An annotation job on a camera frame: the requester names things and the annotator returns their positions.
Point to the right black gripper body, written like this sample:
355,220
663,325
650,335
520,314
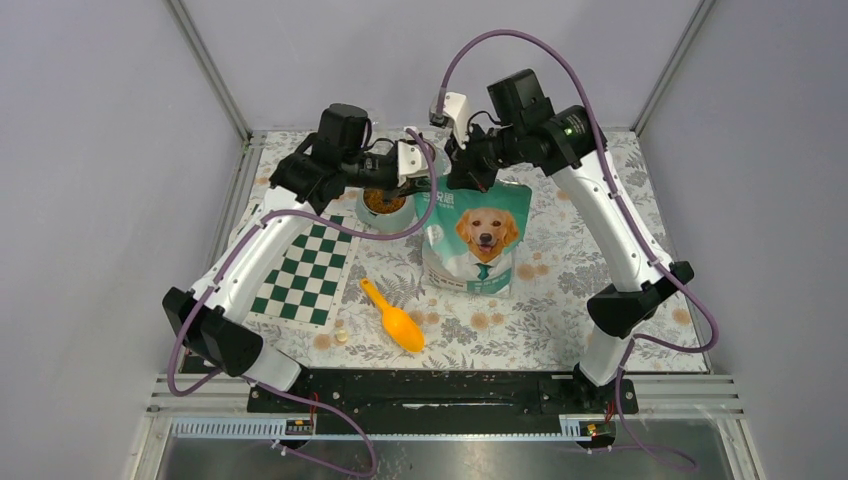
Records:
482,156

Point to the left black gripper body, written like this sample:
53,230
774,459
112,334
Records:
373,170

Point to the teal dog food bag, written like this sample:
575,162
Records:
470,237

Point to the yellow plastic scoop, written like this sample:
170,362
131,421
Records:
397,323

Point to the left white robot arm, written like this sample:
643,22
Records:
208,318

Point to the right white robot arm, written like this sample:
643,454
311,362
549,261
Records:
574,155

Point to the teal double pet bowl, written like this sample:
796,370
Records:
386,216

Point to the green white checkered mat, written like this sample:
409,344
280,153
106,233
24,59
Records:
304,288

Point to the floral tablecloth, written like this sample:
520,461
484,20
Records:
542,324

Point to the small cream round piece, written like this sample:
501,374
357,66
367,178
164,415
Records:
341,336

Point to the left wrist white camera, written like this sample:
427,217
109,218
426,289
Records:
412,155

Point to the wrist white camera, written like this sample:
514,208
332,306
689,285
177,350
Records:
412,155
451,110

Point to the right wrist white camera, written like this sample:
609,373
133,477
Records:
451,110

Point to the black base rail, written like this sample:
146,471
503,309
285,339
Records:
433,402

